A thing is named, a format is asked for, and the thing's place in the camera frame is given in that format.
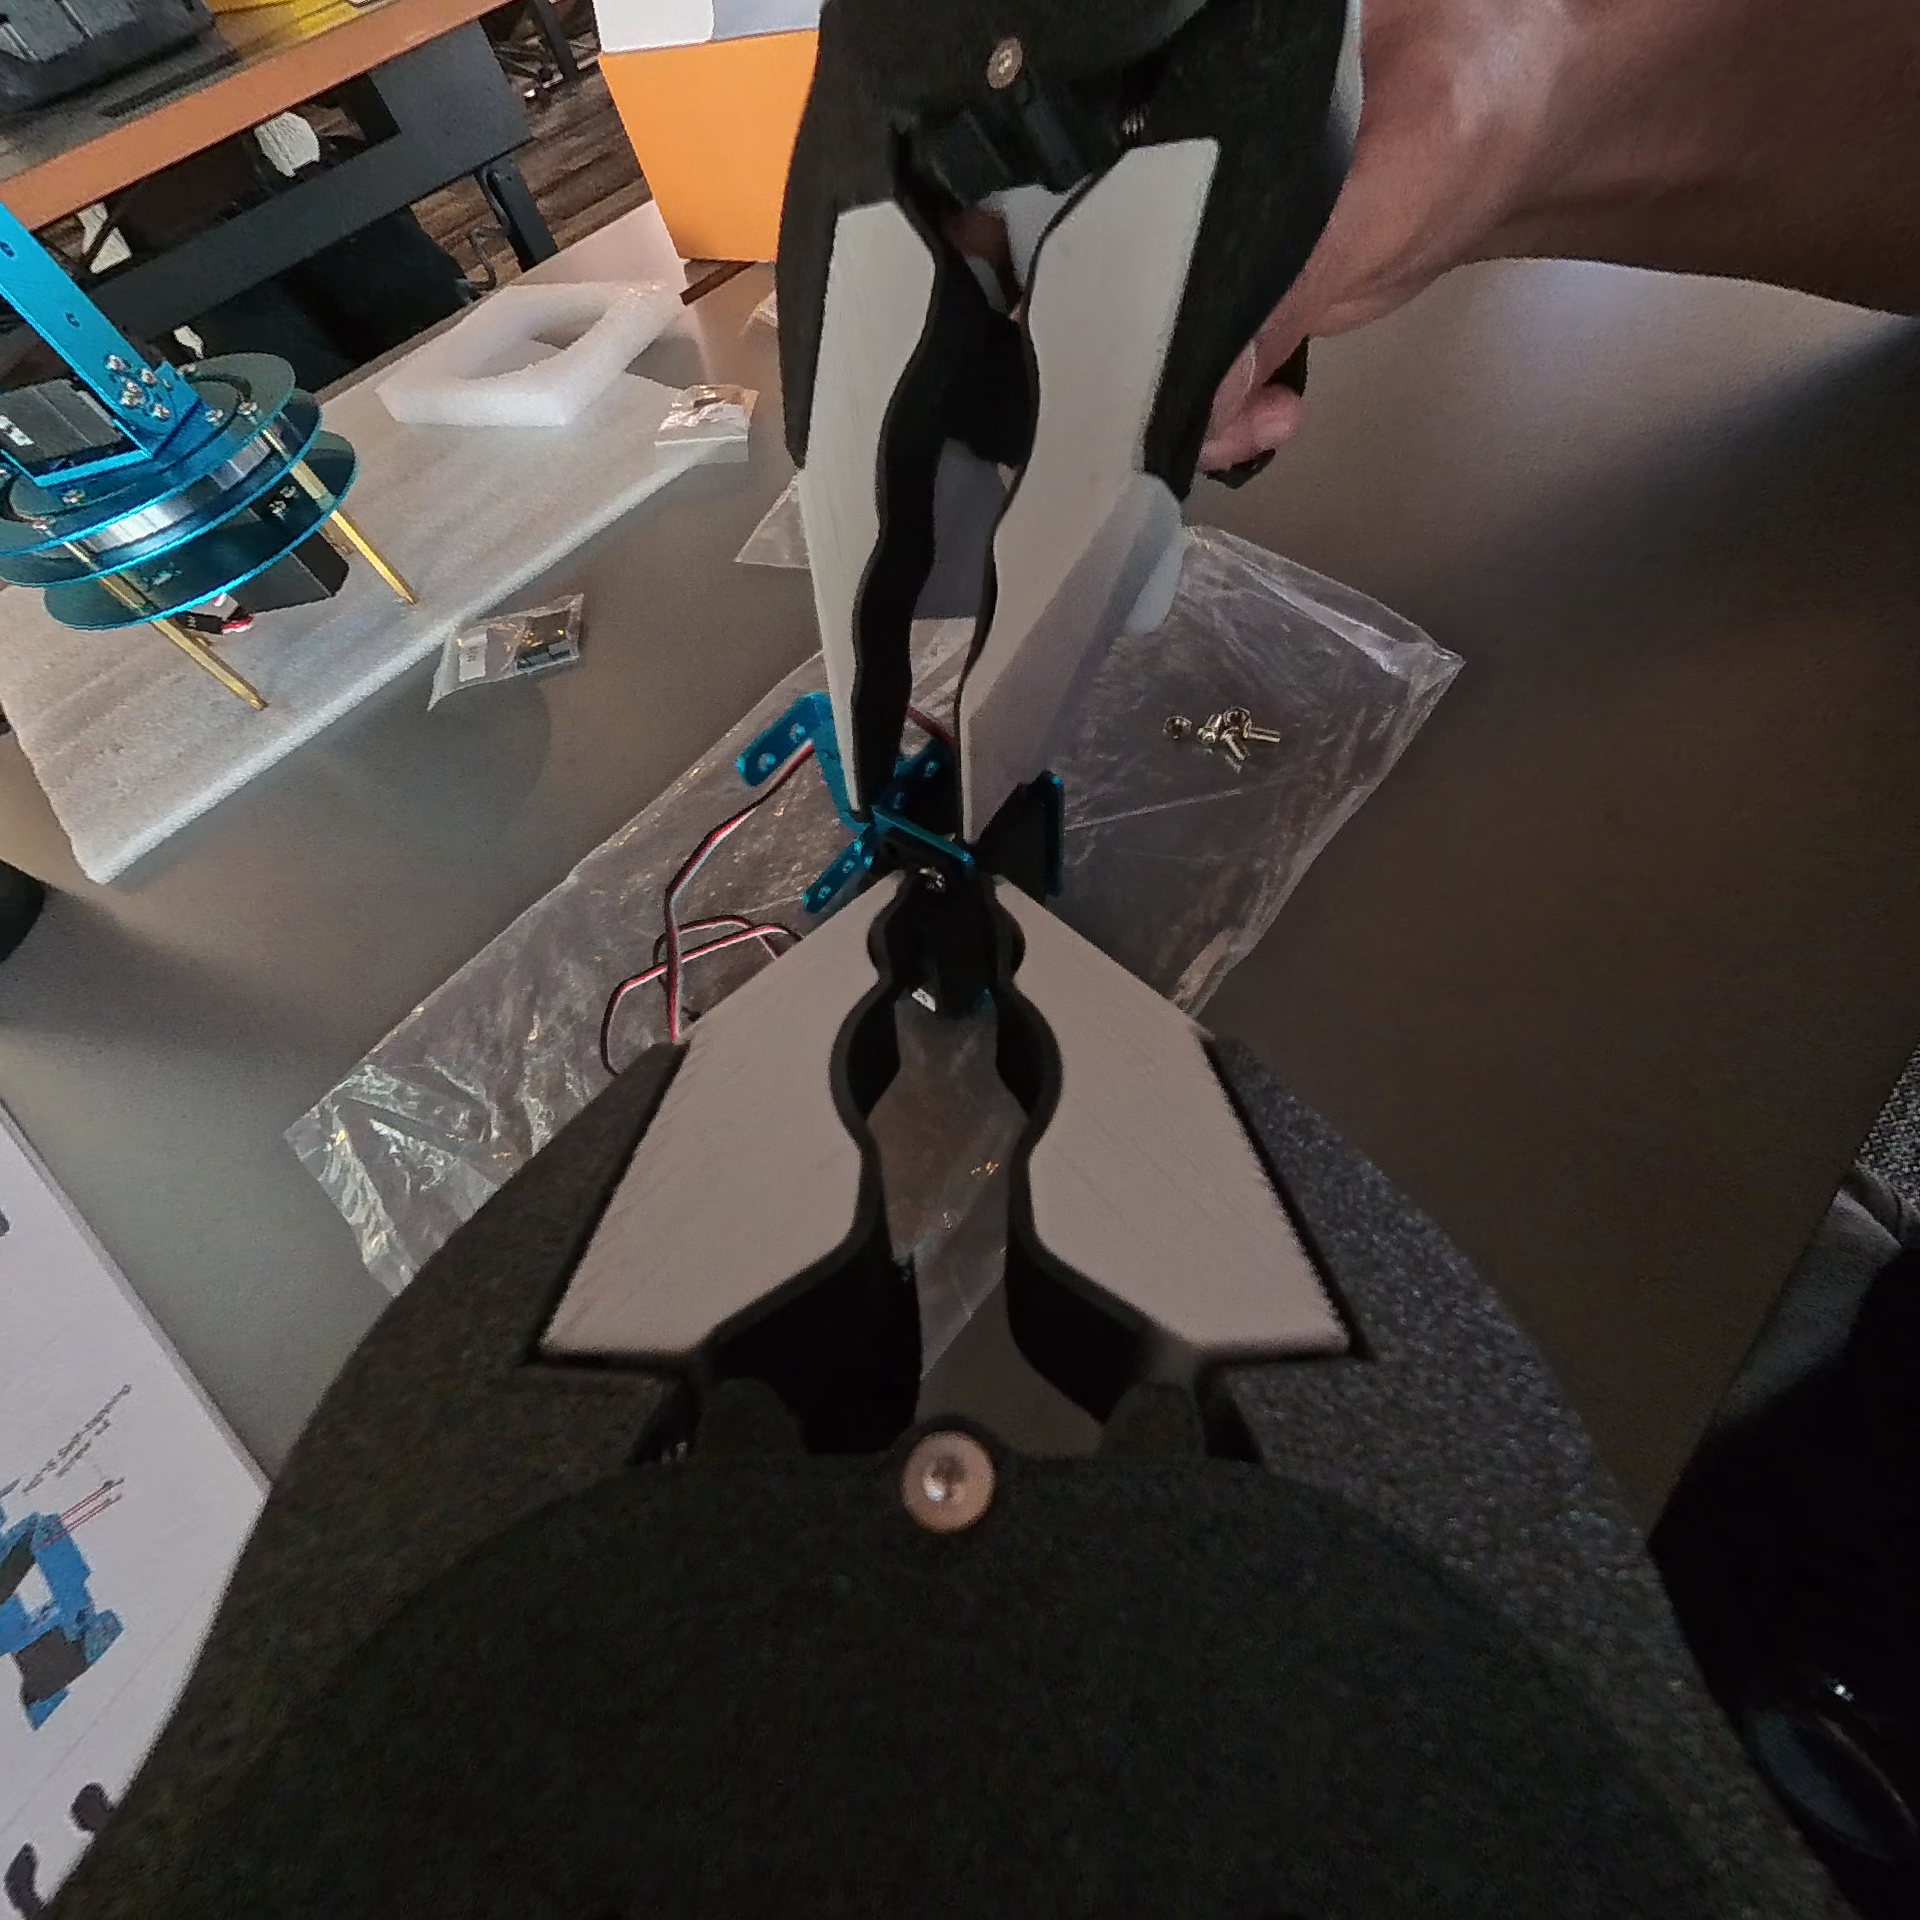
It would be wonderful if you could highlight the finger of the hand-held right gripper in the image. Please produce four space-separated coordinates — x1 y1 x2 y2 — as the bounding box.
787 191 945 840
957 137 1226 844

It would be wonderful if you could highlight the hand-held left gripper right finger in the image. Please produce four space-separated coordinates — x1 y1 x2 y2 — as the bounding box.
981 881 1355 1423

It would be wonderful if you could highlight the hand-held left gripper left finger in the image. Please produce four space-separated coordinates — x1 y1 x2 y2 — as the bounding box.
533 877 920 1460

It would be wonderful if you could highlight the black servo with blue bracket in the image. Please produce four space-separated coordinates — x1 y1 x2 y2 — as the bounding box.
734 691 1071 1025

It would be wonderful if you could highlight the grey desk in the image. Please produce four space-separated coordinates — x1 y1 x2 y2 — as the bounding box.
0 193 1920 1531

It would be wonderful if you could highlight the person's right hand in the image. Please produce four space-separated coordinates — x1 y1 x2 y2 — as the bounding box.
1201 0 1521 474

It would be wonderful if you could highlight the clear plastic bag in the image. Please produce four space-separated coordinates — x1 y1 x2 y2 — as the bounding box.
287 524 1463 1294

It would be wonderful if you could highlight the orange cardboard box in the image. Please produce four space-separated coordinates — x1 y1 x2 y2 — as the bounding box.
595 0 823 265

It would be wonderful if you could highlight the cluster of small screws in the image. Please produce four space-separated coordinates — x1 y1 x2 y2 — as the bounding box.
1158 701 1285 770

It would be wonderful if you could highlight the white foam sheet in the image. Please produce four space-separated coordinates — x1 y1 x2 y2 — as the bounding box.
0 193 799 887

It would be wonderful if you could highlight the small bag of black parts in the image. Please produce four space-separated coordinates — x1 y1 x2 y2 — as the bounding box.
426 592 587 711

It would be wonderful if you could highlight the wooden table with dark panel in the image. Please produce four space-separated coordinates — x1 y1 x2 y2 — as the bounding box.
0 0 546 349

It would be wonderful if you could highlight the open instruction manual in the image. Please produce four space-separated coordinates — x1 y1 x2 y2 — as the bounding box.
0 1101 271 1920

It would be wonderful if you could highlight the person's black clothed torso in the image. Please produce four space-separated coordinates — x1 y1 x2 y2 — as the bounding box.
1651 1049 1920 1892

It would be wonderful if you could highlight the white foam frame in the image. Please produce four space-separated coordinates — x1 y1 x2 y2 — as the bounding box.
374 281 695 431

